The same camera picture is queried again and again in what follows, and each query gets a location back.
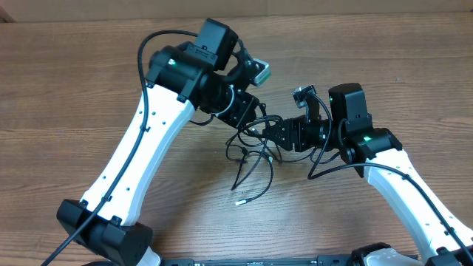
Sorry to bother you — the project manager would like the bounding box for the black USB cable bundle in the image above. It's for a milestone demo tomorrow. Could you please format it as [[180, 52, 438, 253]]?
[[225, 103, 284, 191]]

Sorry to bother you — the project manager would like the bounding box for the separated black USB cable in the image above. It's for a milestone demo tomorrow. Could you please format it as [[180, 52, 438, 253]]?
[[234, 143, 341, 206]]

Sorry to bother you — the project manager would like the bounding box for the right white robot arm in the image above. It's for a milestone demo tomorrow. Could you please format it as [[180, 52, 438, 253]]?
[[262, 83, 472, 265]]

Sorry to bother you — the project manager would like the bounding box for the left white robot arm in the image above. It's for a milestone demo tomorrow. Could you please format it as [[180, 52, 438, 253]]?
[[57, 18, 270, 265]]

